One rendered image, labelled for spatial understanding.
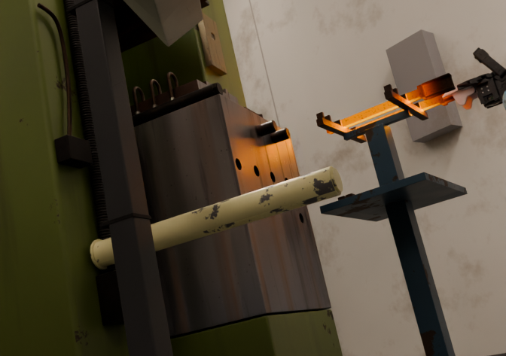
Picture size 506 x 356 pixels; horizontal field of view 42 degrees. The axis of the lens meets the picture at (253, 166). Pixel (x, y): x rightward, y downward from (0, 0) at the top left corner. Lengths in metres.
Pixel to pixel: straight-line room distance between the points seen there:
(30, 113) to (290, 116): 4.03
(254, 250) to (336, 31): 3.79
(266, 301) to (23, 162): 0.50
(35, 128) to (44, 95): 0.06
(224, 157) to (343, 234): 3.50
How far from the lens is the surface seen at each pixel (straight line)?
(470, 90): 2.01
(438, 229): 4.33
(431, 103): 2.05
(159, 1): 1.02
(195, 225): 1.05
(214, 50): 1.91
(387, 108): 1.97
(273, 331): 1.26
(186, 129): 1.36
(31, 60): 1.26
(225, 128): 1.32
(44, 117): 1.20
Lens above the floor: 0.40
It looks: 16 degrees up
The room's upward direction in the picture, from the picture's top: 12 degrees counter-clockwise
